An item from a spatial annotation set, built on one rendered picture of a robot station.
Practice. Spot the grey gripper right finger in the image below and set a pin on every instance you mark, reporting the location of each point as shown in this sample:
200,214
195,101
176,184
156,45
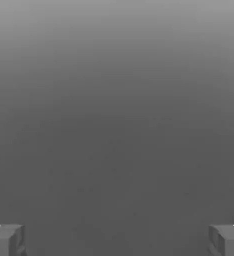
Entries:
231,241

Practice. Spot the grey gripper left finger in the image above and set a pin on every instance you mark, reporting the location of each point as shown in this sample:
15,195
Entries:
2,240

